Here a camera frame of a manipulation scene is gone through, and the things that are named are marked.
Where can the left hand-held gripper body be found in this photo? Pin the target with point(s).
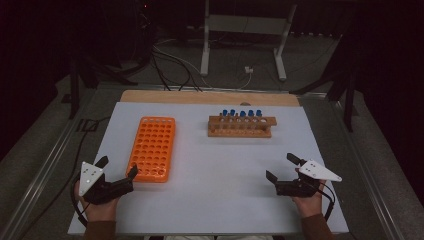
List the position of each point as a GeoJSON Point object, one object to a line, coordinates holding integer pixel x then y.
{"type": "Point", "coordinates": [90, 175]}

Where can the white table mat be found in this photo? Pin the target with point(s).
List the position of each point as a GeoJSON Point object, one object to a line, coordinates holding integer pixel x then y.
{"type": "Point", "coordinates": [216, 183]}

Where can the dark equipment rack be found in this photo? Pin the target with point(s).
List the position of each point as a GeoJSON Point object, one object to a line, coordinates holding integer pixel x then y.
{"type": "Point", "coordinates": [145, 30]}

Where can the orange plastic tube rack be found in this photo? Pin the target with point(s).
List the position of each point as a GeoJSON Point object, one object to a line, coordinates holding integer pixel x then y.
{"type": "Point", "coordinates": [153, 146]}

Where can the person's right hand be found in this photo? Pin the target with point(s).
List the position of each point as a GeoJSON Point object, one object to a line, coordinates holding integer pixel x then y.
{"type": "Point", "coordinates": [310, 205]}

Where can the white plug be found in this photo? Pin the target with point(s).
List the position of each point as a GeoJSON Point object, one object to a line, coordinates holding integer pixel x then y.
{"type": "Point", "coordinates": [249, 69]}

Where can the person's left hand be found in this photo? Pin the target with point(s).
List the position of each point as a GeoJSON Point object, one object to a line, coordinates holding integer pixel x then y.
{"type": "Point", "coordinates": [100, 211]}

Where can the white metal stand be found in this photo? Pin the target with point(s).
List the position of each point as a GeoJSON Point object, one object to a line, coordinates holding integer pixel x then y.
{"type": "Point", "coordinates": [246, 24]}

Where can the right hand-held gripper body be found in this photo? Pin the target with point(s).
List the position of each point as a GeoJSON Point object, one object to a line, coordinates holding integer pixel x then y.
{"type": "Point", "coordinates": [316, 171]}

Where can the wooden tube rack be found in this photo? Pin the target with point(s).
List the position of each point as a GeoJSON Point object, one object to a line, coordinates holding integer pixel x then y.
{"type": "Point", "coordinates": [240, 132]}

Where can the aluminium frame rail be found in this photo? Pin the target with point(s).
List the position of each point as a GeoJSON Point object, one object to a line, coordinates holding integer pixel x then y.
{"type": "Point", "coordinates": [43, 173]}
{"type": "Point", "coordinates": [370, 186]}

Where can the black tripod stand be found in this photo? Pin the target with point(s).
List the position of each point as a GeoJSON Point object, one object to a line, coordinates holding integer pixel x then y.
{"type": "Point", "coordinates": [349, 106]}
{"type": "Point", "coordinates": [75, 93]}

